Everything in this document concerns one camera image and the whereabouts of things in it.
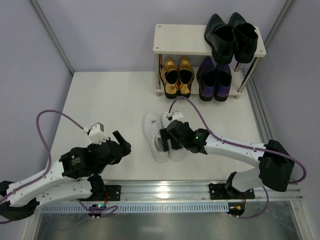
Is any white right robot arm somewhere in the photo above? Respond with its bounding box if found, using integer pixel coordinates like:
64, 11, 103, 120
159, 120, 295, 199

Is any gold loafer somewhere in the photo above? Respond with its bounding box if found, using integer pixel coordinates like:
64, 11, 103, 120
178, 56, 194, 98
160, 57, 179, 99

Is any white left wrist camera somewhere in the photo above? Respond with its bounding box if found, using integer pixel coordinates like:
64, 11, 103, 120
82, 122, 107, 145

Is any right corner aluminium post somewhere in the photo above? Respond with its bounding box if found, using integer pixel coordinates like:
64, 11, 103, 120
264, 0, 296, 49

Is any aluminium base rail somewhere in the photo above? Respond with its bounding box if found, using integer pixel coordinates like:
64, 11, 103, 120
104, 180, 303, 203

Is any grey slotted cable duct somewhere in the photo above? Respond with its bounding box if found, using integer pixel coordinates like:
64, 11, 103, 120
42, 202, 229, 214

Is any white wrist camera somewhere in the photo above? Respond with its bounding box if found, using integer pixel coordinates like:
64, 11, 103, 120
82, 122, 107, 145
165, 111, 184, 121

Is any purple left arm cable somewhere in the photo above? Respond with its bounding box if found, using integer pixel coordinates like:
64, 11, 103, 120
0, 109, 120, 223

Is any purple loafer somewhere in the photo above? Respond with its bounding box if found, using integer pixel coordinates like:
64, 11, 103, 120
196, 56, 216, 102
214, 64, 232, 102

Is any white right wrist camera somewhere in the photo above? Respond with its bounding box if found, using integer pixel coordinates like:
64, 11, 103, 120
165, 111, 184, 121

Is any corner aluminium post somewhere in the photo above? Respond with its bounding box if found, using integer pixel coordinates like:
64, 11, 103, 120
264, 0, 296, 49
28, 0, 75, 76

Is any black patent loafer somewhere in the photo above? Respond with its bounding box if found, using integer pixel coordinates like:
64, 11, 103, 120
204, 13, 235, 65
228, 12, 259, 64

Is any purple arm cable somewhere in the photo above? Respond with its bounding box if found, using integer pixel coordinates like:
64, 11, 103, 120
168, 96, 308, 221
0, 109, 120, 223

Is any white two-tier shoe shelf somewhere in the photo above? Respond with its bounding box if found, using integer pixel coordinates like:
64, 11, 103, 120
153, 24, 267, 99

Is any left corner aluminium post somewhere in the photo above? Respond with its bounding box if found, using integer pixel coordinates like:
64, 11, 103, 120
28, 0, 75, 76

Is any white sneaker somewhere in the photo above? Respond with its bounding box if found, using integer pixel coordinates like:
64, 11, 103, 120
161, 112, 185, 162
142, 112, 169, 163

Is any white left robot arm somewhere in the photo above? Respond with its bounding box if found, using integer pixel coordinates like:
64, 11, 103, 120
0, 131, 131, 221

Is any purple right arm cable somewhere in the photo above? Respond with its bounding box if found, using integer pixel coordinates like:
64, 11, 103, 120
168, 96, 308, 221

